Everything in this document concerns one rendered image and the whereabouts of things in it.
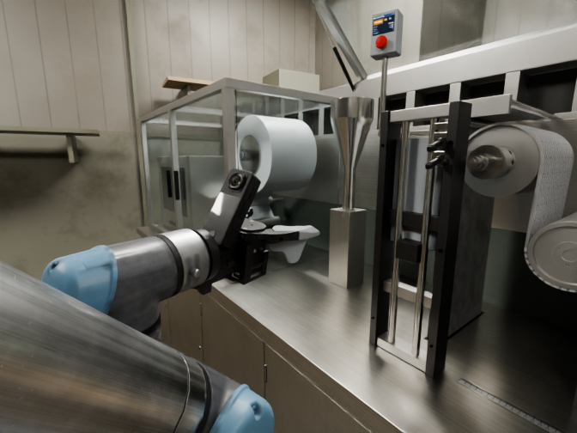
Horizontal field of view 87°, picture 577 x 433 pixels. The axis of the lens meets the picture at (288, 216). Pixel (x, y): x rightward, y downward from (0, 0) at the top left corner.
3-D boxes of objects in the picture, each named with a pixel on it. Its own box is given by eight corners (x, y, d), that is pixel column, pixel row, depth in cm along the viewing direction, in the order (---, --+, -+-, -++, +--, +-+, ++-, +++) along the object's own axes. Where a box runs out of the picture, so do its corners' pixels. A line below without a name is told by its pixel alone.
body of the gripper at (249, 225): (235, 259, 53) (174, 281, 43) (239, 210, 51) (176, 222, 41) (270, 273, 49) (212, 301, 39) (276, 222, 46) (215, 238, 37)
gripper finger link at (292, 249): (314, 258, 53) (263, 259, 50) (319, 225, 51) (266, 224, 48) (322, 265, 50) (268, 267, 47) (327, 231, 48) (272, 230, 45)
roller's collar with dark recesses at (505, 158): (464, 178, 61) (468, 145, 59) (477, 177, 64) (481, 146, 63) (501, 179, 56) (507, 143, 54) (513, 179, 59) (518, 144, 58)
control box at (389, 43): (367, 55, 80) (368, 12, 78) (375, 61, 85) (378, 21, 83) (393, 49, 76) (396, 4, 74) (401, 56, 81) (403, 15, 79)
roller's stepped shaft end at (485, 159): (460, 171, 55) (462, 153, 55) (474, 170, 59) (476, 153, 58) (480, 172, 53) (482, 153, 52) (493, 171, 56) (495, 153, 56)
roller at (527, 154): (457, 193, 68) (463, 128, 65) (499, 187, 83) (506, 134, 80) (535, 200, 57) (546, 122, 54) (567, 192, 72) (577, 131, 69)
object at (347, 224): (318, 280, 113) (321, 120, 102) (343, 272, 121) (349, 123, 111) (347, 293, 102) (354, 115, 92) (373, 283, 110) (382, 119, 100)
